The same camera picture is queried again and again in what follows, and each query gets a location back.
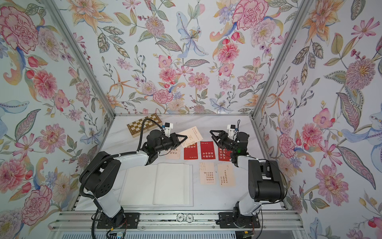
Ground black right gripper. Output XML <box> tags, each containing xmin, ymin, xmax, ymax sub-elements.
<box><xmin>211</xmin><ymin>131</ymin><xmax>239</xmax><ymax>155</ymax></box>

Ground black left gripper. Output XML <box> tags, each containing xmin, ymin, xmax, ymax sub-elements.
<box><xmin>154</xmin><ymin>133</ymin><xmax>188</xmax><ymax>153</ymax></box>

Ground beige card gold characters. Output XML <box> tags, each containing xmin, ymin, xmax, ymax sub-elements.
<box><xmin>179</xmin><ymin>126</ymin><xmax>203</xmax><ymax>148</ymax></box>

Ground white photo album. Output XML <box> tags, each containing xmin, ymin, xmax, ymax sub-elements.
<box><xmin>119</xmin><ymin>163</ymin><xmax>193</xmax><ymax>207</ymax></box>

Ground beige card red characters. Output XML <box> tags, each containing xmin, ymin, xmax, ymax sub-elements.
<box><xmin>166</xmin><ymin>148</ymin><xmax>181</xmax><ymax>160</ymax></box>

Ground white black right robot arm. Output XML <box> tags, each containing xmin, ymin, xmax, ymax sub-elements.
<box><xmin>210</xmin><ymin>129</ymin><xmax>286</xmax><ymax>229</ymax></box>

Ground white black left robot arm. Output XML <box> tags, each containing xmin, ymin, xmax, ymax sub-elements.
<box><xmin>79</xmin><ymin>127</ymin><xmax>188</xmax><ymax>228</ymax></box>

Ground beige card lower right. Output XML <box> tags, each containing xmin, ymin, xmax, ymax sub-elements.
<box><xmin>217</xmin><ymin>163</ymin><xmax>236</xmax><ymax>187</ymax></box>

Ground beige card lower left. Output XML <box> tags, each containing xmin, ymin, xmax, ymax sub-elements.
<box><xmin>200</xmin><ymin>162</ymin><xmax>215</xmax><ymax>185</ymax></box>

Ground wooden folding chess board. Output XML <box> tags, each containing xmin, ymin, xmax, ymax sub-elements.
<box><xmin>127</xmin><ymin>114</ymin><xmax>162</xmax><ymax>138</ymax></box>

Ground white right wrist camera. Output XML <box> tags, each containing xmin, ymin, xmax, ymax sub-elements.
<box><xmin>227</xmin><ymin>124</ymin><xmax>237</xmax><ymax>138</ymax></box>

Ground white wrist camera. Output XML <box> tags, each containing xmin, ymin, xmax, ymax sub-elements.
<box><xmin>227</xmin><ymin>124</ymin><xmax>237</xmax><ymax>138</ymax></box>
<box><xmin>162</xmin><ymin>122</ymin><xmax>173</xmax><ymax>137</ymax></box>

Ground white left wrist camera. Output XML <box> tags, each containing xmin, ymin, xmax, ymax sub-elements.
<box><xmin>162</xmin><ymin>122</ymin><xmax>173</xmax><ymax>137</ymax></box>

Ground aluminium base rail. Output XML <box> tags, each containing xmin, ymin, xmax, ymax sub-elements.
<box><xmin>48</xmin><ymin>210</ymin><xmax>307</xmax><ymax>239</ymax></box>

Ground aluminium corner post right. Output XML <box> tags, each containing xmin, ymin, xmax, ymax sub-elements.
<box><xmin>251</xmin><ymin>1</ymin><xmax>312</xmax><ymax>119</ymax></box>

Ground aluminium corner post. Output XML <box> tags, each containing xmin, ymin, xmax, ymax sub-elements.
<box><xmin>42</xmin><ymin>0</ymin><xmax>116</xmax><ymax>120</ymax></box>
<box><xmin>251</xmin><ymin>1</ymin><xmax>312</xmax><ymax>119</ymax></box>

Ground aluminium corner post left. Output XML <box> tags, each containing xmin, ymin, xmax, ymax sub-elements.
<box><xmin>42</xmin><ymin>0</ymin><xmax>116</xmax><ymax>120</ymax></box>

